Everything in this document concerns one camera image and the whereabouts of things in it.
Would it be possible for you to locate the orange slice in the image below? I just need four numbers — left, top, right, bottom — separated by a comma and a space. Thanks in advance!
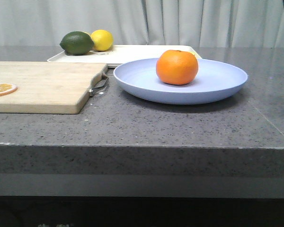
0, 83, 18, 96

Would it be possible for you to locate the white plastic tray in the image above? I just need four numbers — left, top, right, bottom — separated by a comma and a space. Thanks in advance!
47, 45, 201, 68

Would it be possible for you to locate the light blue plate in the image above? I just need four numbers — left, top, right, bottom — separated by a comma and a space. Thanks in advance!
114, 58, 248, 105

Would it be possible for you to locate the yellow lemon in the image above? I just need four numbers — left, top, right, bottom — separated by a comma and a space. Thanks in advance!
90, 29, 114, 52

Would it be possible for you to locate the white curtain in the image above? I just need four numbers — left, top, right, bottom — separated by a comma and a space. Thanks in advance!
0, 0, 284, 48

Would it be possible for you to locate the wooden cutting board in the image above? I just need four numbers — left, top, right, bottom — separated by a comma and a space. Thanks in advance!
0, 61, 108, 114

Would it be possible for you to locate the orange fruit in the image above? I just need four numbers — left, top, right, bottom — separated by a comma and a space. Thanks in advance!
156, 50, 198, 85

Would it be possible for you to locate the green lime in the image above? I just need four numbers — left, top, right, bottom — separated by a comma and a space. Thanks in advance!
60, 31, 94, 55

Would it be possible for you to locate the grey cutting board strap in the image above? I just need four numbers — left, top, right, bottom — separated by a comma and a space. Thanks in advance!
88, 71, 109, 97

